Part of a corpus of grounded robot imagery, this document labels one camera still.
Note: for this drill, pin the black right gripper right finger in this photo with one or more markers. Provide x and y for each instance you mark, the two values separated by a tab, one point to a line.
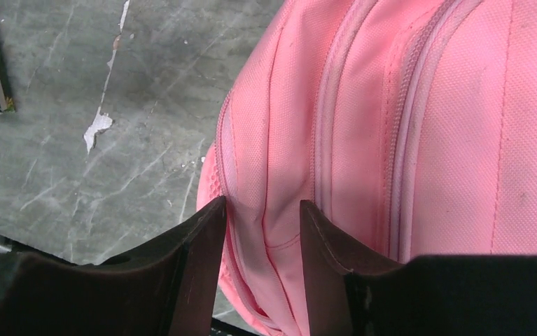
351	289

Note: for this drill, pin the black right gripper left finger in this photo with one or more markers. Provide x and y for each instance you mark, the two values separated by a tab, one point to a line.
165	286

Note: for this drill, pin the pink student backpack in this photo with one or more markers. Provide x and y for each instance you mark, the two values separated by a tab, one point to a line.
411	124

